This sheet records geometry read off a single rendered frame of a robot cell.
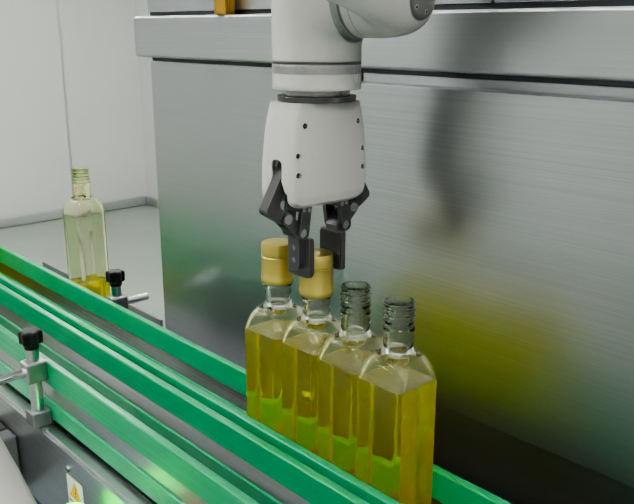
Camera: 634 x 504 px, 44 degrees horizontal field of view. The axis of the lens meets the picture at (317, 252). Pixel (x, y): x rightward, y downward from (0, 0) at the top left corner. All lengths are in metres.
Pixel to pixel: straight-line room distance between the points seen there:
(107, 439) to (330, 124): 0.46
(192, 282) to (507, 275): 0.63
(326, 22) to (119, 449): 0.53
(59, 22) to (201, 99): 5.78
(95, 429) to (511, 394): 0.49
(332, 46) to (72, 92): 6.30
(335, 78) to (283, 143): 0.07
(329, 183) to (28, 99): 6.14
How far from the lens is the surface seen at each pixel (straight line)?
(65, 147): 6.99
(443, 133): 0.82
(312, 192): 0.75
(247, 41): 1.05
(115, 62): 7.16
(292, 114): 0.73
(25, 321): 1.35
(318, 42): 0.72
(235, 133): 1.13
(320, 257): 0.78
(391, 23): 0.68
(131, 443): 0.92
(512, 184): 0.77
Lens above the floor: 1.55
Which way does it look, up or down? 16 degrees down
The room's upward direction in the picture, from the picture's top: straight up
